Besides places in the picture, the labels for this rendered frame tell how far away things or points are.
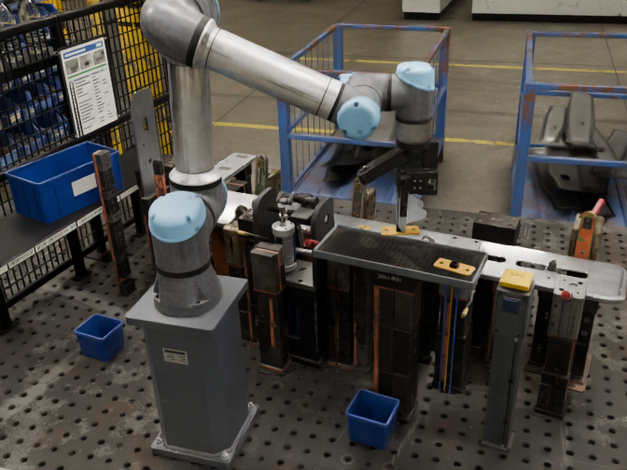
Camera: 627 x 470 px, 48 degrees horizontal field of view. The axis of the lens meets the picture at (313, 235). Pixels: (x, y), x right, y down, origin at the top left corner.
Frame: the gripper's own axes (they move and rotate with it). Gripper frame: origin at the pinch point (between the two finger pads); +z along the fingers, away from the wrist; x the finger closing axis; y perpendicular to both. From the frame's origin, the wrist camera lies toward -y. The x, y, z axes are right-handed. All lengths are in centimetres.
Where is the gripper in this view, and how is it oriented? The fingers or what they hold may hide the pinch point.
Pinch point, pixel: (399, 224)
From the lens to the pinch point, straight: 154.9
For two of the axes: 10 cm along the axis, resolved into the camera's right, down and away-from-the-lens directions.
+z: 0.3, 8.8, 4.8
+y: 10.0, -0.2, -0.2
